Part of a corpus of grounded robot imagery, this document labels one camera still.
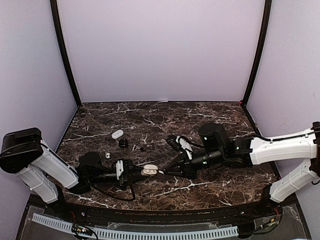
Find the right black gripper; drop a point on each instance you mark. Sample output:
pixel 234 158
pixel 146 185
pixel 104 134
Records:
pixel 182 161

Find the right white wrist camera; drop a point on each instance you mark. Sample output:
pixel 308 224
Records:
pixel 186 146

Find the black frame post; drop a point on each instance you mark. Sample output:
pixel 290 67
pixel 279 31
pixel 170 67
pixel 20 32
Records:
pixel 258 53
pixel 63 51

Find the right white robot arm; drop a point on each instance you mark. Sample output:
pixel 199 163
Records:
pixel 255 150

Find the left black frame post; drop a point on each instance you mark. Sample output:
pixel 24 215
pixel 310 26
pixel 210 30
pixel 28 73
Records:
pixel 63 51

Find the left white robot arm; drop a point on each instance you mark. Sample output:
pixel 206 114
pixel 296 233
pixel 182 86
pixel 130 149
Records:
pixel 25 155

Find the right black frame post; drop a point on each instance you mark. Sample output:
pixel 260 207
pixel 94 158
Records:
pixel 258 53

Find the black front table rail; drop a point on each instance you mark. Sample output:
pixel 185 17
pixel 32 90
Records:
pixel 101 215

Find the black round charging case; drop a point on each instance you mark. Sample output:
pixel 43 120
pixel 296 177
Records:
pixel 123 143

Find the beige gold-rimmed charging case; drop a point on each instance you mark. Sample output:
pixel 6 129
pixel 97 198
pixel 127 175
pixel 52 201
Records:
pixel 149 170

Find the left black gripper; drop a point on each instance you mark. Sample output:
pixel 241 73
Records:
pixel 131 169

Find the white slotted cable duct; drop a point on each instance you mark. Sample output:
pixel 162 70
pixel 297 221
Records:
pixel 126 231

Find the white oval charging case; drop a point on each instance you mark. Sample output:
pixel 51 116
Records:
pixel 117 134

